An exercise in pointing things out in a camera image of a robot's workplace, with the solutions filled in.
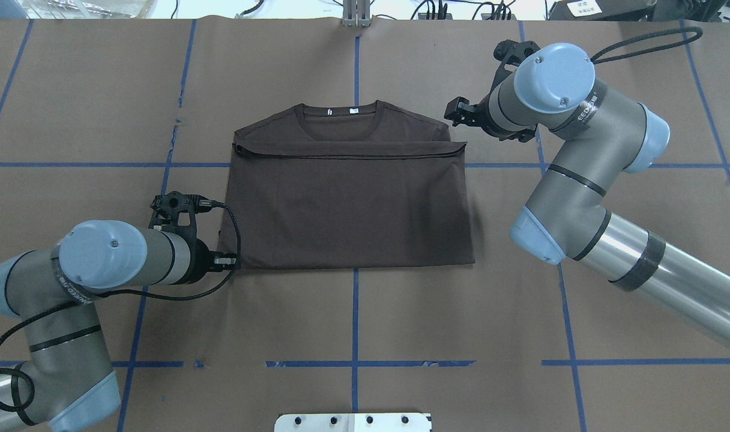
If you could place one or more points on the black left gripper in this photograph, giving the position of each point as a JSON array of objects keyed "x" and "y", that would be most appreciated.
[{"x": 200, "y": 264}]

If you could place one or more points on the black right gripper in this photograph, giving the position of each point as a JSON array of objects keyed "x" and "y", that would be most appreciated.
[{"x": 481, "y": 112}]

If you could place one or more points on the dark brown t-shirt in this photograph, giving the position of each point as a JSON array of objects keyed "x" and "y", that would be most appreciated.
[{"x": 372, "y": 186}]

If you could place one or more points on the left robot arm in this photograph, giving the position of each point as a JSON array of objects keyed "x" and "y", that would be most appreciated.
[{"x": 55, "y": 368}]

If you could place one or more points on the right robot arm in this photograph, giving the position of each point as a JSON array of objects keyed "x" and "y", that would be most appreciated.
[{"x": 605, "y": 134}]

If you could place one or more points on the black box with label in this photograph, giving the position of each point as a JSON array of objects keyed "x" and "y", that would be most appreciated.
[{"x": 607, "y": 11}]

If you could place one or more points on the aluminium frame profile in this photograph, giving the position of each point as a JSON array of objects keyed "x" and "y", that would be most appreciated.
[{"x": 356, "y": 13}]

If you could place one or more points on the white metal mount base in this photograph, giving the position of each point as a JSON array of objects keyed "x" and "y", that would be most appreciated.
[{"x": 411, "y": 421}]

